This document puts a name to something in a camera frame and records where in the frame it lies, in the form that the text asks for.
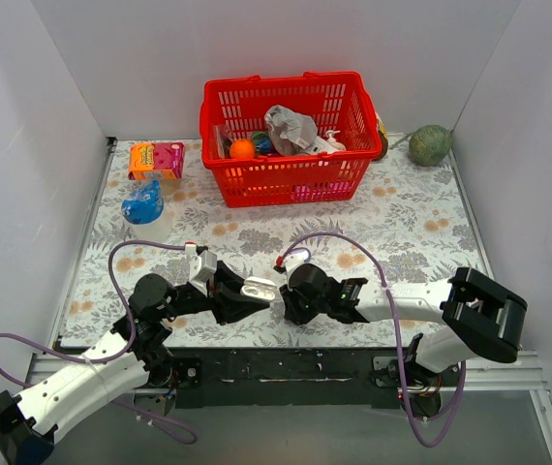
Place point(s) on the green melon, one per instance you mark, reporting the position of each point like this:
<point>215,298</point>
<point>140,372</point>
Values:
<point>429,145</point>

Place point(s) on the orange fruit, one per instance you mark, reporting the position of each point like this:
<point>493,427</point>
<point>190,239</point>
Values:
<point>242,149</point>

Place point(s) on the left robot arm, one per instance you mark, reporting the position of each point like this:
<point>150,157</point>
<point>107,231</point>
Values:
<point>130,355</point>

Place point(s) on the red plastic shopping basket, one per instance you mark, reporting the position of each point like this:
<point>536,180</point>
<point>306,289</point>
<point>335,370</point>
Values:
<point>235,108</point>

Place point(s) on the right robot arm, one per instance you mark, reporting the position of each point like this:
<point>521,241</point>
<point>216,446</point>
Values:
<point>478,316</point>

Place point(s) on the white earbud charging case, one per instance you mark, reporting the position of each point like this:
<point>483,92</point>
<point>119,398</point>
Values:
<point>259,288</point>

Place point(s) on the orange pink snack box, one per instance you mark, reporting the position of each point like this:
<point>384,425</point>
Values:
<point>156,161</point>

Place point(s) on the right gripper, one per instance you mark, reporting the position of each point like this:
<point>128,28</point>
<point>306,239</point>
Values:
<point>291,302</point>

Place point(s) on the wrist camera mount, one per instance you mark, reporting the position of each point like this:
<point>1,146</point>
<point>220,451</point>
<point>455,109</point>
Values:
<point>202,266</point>
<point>287,265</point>

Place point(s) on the blue earbud charging case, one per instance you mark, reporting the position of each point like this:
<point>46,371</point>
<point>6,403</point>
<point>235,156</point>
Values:
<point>301,254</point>

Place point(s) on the grey crumpled bag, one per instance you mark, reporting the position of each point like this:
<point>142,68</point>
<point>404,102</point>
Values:
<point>290,132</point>

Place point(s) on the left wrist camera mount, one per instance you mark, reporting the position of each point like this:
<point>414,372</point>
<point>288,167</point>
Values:
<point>202,266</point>

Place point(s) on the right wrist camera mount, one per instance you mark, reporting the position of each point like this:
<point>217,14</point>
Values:
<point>287,265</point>

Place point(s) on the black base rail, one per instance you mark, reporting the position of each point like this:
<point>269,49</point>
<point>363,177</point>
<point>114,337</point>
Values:
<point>235,377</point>

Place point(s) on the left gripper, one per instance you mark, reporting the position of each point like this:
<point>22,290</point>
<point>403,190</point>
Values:
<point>221,294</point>

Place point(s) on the white pump bottle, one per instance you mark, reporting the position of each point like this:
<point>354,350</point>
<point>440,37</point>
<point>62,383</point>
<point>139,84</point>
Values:
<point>331,139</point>

